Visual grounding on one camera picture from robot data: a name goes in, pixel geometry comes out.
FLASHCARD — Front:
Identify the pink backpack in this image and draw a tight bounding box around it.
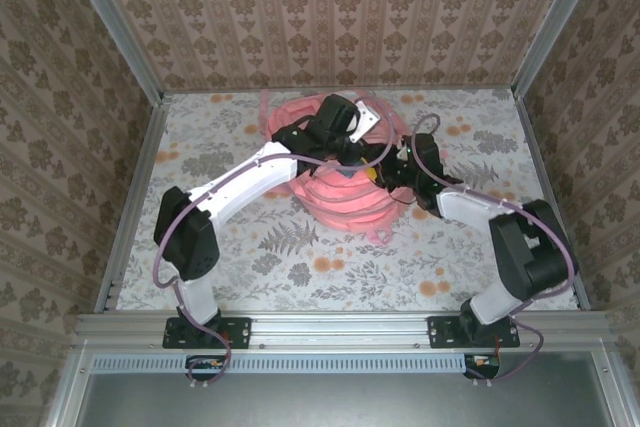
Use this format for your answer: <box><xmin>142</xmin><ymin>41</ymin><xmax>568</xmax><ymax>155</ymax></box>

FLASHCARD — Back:
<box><xmin>257</xmin><ymin>88</ymin><xmax>416</xmax><ymax>247</ymax></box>

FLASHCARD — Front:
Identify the floral tablecloth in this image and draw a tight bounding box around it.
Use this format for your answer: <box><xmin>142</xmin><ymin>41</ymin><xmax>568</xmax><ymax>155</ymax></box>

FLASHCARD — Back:
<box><xmin>115</xmin><ymin>88</ymin><xmax>577</xmax><ymax>313</ymax></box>

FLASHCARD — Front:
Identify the grey metal sheet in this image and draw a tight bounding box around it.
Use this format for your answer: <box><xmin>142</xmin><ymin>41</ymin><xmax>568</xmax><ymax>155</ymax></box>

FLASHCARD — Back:
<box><xmin>47</xmin><ymin>350</ymin><xmax>639</xmax><ymax>427</ymax></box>

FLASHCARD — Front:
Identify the aluminium right side rail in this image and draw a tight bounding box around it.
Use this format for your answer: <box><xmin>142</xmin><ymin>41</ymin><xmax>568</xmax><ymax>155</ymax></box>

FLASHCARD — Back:
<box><xmin>512</xmin><ymin>89</ymin><xmax>592</xmax><ymax>312</ymax></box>

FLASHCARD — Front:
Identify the aluminium rail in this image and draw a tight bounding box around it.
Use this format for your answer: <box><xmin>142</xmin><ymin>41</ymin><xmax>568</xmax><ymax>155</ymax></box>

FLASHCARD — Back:
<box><xmin>73</xmin><ymin>310</ymin><xmax>612</xmax><ymax>348</ymax></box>
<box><xmin>93</xmin><ymin>93</ymin><xmax>172</xmax><ymax>313</ymax></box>
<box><xmin>512</xmin><ymin>89</ymin><xmax>592</xmax><ymax>312</ymax></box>

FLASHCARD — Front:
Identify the aluminium front rail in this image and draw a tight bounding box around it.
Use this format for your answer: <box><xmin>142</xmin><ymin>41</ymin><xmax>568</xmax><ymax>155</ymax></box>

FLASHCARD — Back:
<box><xmin>73</xmin><ymin>310</ymin><xmax>612</xmax><ymax>348</ymax></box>

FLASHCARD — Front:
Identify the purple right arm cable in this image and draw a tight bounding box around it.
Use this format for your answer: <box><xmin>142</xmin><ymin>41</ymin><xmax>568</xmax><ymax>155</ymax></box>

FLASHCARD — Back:
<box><xmin>399</xmin><ymin>113</ymin><xmax>576</xmax><ymax>388</ymax></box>

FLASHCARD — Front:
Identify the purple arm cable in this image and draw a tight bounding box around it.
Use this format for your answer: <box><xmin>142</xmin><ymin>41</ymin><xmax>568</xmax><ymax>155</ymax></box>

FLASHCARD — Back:
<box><xmin>399</xmin><ymin>113</ymin><xmax>576</xmax><ymax>388</ymax></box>
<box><xmin>153</xmin><ymin>89</ymin><xmax>399</xmax><ymax>391</ymax></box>

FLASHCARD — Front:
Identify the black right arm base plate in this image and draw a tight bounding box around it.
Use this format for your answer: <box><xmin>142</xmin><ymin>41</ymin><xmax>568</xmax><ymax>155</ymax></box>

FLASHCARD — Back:
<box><xmin>427</xmin><ymin>315</ymin><xmax>521</xmax><ymax>350</ymax></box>

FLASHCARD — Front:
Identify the aluminium left side rail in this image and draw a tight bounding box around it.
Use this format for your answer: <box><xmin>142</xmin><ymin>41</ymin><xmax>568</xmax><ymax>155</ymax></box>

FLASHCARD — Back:
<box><xmin>93</xmin><ymin>93</ymin><xmax>172</xmax><ymax>313</ymax></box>

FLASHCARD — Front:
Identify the aluminium right corner post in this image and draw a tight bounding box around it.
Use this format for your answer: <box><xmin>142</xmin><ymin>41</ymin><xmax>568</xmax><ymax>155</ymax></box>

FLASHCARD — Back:
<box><xmin>512</xmin><ymin>0</ymin><xmax>610</xmax><ymax>98</ymax></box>

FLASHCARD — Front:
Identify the aluminium corner post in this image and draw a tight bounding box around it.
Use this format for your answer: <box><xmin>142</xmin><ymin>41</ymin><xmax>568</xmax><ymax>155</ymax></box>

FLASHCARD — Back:
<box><xmin>57</xmin><ymin>0</ymin><xmax>167</xmax><ymax>104</ymax></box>
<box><xmin>512</xmin><ymin>0</ymin><xmax>610</xmax><ymax>98</ymax></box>

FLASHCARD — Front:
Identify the slotted grey cable duct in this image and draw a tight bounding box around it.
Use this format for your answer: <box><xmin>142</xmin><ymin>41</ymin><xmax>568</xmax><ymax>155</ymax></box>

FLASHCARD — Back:
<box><xmin>91</xmin><ymin>352</ymin><xmax>501</xmax><ymax>375</ymax></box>

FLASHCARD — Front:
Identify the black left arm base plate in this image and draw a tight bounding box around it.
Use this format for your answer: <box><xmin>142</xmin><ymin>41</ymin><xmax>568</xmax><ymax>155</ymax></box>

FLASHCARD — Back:
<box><xmin>162</xmin><ymin>315</ymin><xmax>252</xmax><ymax>350</ymax></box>

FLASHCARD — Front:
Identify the cable port with connectors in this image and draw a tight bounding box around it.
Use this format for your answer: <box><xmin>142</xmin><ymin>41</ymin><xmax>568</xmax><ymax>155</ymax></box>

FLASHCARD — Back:
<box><xmin>185</xmin><ymin>354</ymin><xmax>227</xmax><ymax>382</ymax></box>
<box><xmin>462</xmin><ymin>354</ymin><xmax>502</xmax><ymax>381</ymax></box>

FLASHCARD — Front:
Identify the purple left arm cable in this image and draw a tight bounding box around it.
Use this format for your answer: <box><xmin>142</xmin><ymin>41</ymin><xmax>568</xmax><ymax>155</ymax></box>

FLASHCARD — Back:
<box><xmin>153</xmin><ymin>89</ymin><xmax>399</xmax><ymax>391</ymax></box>

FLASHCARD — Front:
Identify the aluminium left corner post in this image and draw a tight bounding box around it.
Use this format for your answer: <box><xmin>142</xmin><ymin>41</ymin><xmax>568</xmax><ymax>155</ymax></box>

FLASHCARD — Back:
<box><xmin>57</xmin><ymin>0</ymin><xmax>167</xmax><ymax>104</ymax></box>

